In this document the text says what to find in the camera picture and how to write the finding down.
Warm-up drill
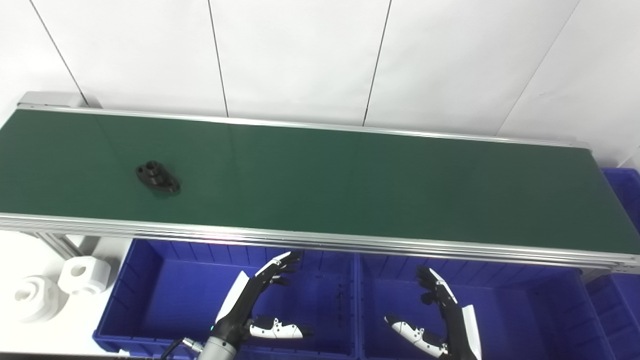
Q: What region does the green conveyor belt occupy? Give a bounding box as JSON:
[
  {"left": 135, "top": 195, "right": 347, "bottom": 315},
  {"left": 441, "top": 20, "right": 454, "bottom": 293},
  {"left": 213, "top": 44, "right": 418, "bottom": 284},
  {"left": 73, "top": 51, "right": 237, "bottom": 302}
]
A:
[{"left": 0, "top": 91, "right": 640, "bottom": 275}]

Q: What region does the white block part with hole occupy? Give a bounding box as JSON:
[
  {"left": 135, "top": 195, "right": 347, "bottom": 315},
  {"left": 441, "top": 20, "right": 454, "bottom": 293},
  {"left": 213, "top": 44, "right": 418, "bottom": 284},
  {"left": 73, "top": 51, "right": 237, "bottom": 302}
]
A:
[{"left": 57, "top": 255, "right": 112, "bottom": 297}]

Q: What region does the white round stepped part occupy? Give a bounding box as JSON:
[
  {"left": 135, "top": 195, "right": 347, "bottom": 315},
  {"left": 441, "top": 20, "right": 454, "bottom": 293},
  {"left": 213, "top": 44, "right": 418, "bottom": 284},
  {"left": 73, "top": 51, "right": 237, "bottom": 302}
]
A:
[{"left": 13, "top": 275, "right": 69, "bottom": 324}]

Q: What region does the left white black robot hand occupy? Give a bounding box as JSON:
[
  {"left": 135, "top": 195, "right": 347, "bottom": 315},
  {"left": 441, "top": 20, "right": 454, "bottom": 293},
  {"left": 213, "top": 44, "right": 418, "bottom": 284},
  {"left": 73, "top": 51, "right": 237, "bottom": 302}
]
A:
[{"left": 212, "top": 251, "right": 316, "bottom": 347}]

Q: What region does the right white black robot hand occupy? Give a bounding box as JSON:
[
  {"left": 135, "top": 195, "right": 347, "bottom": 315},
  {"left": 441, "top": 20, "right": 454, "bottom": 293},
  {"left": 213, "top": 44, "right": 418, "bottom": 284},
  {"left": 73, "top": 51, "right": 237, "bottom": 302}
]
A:
[{"left": 384, "top": 266, "right": 484, "bottom": 360}]

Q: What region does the black flanged metal part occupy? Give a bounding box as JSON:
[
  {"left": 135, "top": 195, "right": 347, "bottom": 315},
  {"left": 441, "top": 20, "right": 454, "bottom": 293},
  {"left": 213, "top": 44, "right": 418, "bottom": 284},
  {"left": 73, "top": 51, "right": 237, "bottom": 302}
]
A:
[{"left": 135, "top": 160, "right": 181, "bottom": 195}]

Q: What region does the blue plastic bin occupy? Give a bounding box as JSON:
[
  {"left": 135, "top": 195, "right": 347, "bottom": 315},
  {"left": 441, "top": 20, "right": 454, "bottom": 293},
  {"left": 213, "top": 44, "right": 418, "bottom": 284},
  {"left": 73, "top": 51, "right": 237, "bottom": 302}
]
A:
[
  {"left": 600, "top": 167, "right": 640, "bottom": 236},
  {"left": 584, "top": 272, "right": 640, "bottom": 360},
  {"left": 357, "top": 252, "right": 620, "bottom": 360},
  {"left": 92, "top": 238, "right": 362, "bottom": 360}
]

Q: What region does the aluminium conveyor support leg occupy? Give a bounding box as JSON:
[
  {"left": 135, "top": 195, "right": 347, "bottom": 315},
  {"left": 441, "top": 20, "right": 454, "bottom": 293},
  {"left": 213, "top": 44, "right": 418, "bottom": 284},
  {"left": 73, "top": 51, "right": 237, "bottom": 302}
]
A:
[{"left": 33, "top": 232, "right": 88, "bottom": 261}]

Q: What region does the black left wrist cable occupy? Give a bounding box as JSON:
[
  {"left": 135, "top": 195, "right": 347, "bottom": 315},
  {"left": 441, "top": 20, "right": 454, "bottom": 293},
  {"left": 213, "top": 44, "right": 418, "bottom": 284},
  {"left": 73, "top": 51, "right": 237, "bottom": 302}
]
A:
[{"left": 160, "top": 337, "right": 205, "bottom": 360}]

